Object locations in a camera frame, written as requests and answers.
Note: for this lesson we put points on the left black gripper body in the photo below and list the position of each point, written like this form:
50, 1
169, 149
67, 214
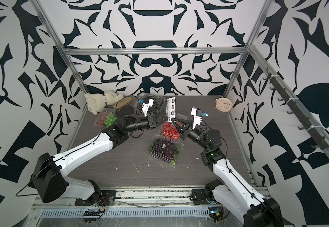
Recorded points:
151, 121

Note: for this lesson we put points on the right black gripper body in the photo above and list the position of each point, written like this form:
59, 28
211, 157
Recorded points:
185, 135

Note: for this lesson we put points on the white fruit sticker sheet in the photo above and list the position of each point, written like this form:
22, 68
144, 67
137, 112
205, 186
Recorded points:
170, 109

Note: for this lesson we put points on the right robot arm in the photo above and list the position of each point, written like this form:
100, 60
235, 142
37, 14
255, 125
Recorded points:
242, 200

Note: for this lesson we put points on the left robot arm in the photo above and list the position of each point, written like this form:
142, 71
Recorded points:
51, 175

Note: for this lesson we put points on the empty stacked clamshell boxes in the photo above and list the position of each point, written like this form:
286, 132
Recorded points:
158, 102

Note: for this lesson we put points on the strawberry clamshell box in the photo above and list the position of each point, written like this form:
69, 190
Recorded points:
169, 130

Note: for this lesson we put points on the purple grape clamshell box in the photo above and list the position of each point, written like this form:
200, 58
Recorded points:
168, 155

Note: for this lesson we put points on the beige alarm clock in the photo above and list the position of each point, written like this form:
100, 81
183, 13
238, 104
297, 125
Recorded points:
223, 104

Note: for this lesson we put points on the green grape clamshell box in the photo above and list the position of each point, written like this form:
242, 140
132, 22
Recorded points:
105, 118

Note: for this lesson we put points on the white plush toy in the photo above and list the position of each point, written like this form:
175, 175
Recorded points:
97, 102

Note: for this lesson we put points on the right black controller board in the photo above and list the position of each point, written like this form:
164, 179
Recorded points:
215, 214

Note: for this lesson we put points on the black controller board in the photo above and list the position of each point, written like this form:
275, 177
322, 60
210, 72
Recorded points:
90, 216
215, 214

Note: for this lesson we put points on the left black controller board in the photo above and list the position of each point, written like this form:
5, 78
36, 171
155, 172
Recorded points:
90, 216

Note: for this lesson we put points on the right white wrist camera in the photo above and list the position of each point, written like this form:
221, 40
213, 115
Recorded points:
197, 116

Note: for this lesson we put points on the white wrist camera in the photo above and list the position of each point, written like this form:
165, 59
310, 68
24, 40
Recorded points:
197, 116
146, 104

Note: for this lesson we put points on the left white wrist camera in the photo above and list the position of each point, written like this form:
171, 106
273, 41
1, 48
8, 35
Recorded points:
146, 104

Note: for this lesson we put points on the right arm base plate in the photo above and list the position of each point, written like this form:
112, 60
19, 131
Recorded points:
202, 197

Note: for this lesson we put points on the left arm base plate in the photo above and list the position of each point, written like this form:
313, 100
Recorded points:
104, 198

